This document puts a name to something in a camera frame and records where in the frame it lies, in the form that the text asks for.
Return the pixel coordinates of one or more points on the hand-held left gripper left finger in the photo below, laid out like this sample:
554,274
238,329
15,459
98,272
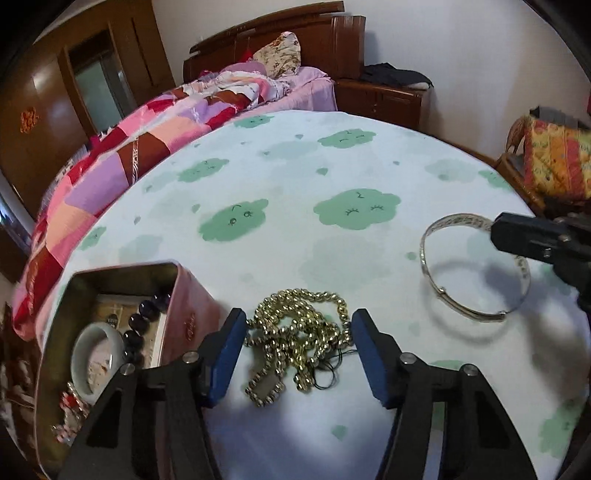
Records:
226,353

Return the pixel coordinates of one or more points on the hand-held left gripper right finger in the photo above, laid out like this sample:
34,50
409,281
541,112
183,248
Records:
369,362

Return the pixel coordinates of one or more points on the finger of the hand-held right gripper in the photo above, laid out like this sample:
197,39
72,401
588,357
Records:
521,235

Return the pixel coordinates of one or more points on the pink tin box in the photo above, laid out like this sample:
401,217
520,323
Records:
194,318

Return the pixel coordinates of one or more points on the silver bangle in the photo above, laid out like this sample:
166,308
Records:
457,218

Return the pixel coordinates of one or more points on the pale jade bangle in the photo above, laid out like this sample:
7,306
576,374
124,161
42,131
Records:
76,360

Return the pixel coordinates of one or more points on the colourful patterned cushion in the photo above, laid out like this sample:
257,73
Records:
558,161

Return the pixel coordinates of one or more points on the dark cloth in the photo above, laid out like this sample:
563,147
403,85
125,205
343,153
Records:
554,115

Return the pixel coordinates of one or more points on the wooden nightstand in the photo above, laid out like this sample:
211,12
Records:
383,104

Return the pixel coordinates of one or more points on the dark clothes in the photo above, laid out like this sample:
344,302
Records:
397,76

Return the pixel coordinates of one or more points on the patchwork quilt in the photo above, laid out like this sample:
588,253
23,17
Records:
115,152

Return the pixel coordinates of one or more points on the wooden bed headboard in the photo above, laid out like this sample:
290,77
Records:
323,41

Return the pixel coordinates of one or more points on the floral pillow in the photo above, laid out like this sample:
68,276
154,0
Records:
279,53

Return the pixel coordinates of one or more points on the red paper decoration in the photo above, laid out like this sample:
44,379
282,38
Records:
28,120

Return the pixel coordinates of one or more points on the wooden wardrobe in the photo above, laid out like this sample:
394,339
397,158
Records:
55,92

